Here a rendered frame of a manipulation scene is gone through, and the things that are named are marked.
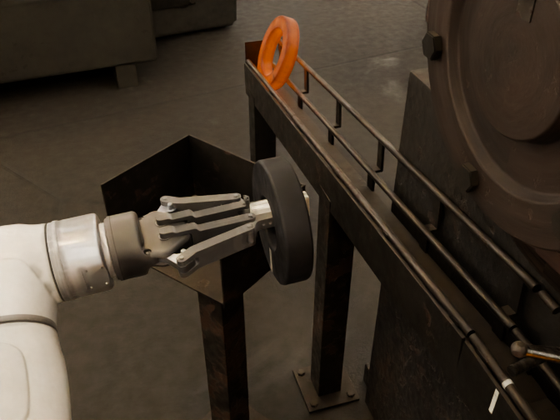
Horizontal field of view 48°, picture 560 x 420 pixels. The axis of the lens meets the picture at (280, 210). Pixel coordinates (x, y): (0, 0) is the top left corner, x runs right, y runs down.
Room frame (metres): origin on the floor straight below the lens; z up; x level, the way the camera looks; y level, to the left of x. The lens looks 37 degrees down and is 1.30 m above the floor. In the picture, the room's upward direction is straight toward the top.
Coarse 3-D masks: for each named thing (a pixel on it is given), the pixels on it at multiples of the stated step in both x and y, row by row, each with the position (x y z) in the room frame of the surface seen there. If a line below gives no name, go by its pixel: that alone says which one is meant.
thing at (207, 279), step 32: (160, 160) 0.92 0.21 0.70; (192, 160) 0.98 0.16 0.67; (224, 160) 0.93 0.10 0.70; (128, 192) 0.86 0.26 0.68; (160, 192) 0.92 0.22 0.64; (192, 192) 0.98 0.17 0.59; (224, 192) 0.93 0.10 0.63; (256, 256) 0.72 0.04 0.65; (192, 288) 0.71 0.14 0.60; (224, 288) 0.67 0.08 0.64; (224, 320) 0.77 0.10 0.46; (224, 352) 0.77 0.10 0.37; (224, 384) 0.77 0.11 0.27; (224, 416) 0.78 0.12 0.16; (256, 416) 0.88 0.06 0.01
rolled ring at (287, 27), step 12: (276, 24) 1.54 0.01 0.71; (288, 24) 1.47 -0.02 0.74; (264, 36) 1.58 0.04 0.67; (276, 36) 1.55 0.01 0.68; (288, 36) 1.44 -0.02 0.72; (264, 48) 1.55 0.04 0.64; (288, 48) 1.42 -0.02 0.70; (264, 60) 1.53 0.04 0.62; (288, 60) 1.41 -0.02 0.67; (264, 72) 1.49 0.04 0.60; (276, 72) 1.42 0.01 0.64; (288, 72) 1.41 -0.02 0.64; (276, 84) 1.42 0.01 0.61
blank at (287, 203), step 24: (264, 168) 0.60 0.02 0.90; (288, 168) 0.59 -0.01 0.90; (264, 192) 0.60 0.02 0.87; (288, 192) 0.56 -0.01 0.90; (288, 216) 0.54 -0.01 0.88; (264, 240) 0.61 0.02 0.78; (288, 240) 0.52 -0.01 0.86; (312, 240) 0.53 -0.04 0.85; (288, 264) 0.52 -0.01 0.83; (312, 264) 0.53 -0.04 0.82
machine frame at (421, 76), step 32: (416, 96) 0.90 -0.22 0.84; (416, 128) 0.88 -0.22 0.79; (416, 160) 0.87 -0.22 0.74; (448, 160) 0.78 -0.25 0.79; (416, 192) 0.85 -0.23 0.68; (448, 192) 0.77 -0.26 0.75; (448, 224) 0.75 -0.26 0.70; (480, 224) 0.68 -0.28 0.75; (480, 256) 0.67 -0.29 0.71; (512, 256) 0.61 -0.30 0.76; (384, 288) 0.91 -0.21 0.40; (544, 288) 0.55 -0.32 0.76; (384, 320) 0.89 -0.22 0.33; (512, 320) 0.58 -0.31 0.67; (544, 320) 0.53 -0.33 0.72; (384, 352) 0.87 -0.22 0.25; (416, 352) 0.77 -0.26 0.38; (384, 384) 0.85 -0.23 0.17; (416, 384) 0.75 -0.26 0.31; (448, 384) 0.66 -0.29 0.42; (544, 384) 0.50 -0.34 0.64; (384, 416) 0.83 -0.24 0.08; (416, 416) 0.73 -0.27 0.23; (448, 416) 0.64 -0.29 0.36
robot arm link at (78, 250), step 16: (48, 224) 0.53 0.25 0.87; (64, 224) 0.53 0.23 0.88; (80, 224) 0.53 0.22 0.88; (96, 224) 0.53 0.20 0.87; (48, 240) 0.50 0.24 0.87; (64, 240) 0.51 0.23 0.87; (80, 240) 0.51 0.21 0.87; (96, 240) 0.51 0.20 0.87; (64, 256) 0.49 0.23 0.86; (80, 256) 0.49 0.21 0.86; (96, 256) 0.50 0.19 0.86; (64, 272) 0.48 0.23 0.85; (80, 272) 0.48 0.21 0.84; (96, 272) 0.49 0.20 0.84; (112, 272) 0.51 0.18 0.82; (64, 288) 0.48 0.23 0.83; (80, 288) 0.48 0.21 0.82; (96, 288) 0.49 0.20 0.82
